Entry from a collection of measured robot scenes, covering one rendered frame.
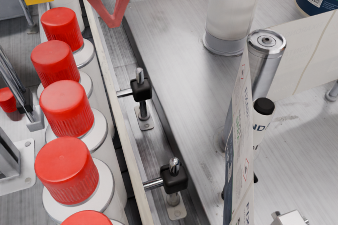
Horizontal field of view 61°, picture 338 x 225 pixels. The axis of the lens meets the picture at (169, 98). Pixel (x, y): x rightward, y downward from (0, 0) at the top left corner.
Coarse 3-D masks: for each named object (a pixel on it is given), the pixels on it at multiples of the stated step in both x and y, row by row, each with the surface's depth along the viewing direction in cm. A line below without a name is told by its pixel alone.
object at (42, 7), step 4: (40, 4) 51; (44, 4) 51; (40, 8) 50; (44, 8) 50; (40, 12) 49; (44, 12) 49; (40, 16) 48; (40, 24) 47; (40, 28) 46; (40, 32) 46; (44, 32) 46; (40, 36) 45; (44, 36) 45; (44, 40) 44; (48, 124) 34; (56, 224) 27
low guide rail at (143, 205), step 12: (84, 0) 60; (96, 36) 53; (96, 48) 50; (108, 72) 46; (108, 84) 45; (120, 108) 42; (120, 120) 40; (120, 132) 39; (132, 156) 37; (132, 168) 36; (132, 180) 35; (144, 192) 34; (144, 204) 33; (144, 216) 32
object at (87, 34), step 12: (84, 12) 64; (84, 24) 61; (84, 36) 58; (108, 96) 48; (120, 144) 42; (120, 156) 41; (120, 168) 39; (132, 192) 37; (132, 204) 36; (132, 216) 35
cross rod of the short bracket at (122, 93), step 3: (120, 90) 45; (123, 90) 44; (126, 90) 44; (129, 90) 45; (117, 93) 44; (120, 93) 44; (123, 93) 44; (126, 93) 44; (129, 93) 45; (132, 93) 45; (117, 96) 44; (120, 96) 44; (123, 96) 45
